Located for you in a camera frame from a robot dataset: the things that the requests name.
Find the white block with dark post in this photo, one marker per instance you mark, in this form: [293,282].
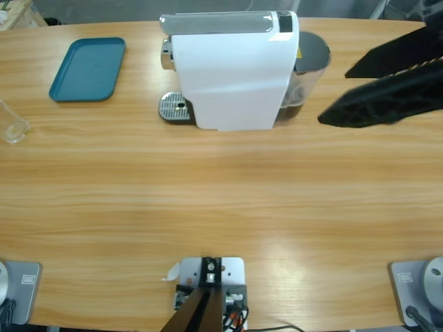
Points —
[232,273]

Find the metal drip tray grille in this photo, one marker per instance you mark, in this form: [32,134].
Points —
[173,105]

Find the white capsule coffee machine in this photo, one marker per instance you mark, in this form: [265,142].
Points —
[228,79]

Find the teal plastic tray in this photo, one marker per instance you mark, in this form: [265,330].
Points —
[86,69]

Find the grey translucent bin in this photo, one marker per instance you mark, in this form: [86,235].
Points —
[429,4]

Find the clear water tank black lid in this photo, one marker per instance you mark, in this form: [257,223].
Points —
[311,52]

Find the arm grey base plate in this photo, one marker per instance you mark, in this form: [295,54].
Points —
[408,294]
[27,294]

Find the white frame leg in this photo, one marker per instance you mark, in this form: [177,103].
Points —
[379,8]

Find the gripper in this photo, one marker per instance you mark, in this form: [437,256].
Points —
[435,19]

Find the clear glass cup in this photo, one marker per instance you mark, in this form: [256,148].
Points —
[14,131]

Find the white paper tag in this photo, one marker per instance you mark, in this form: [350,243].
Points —
[172,273]

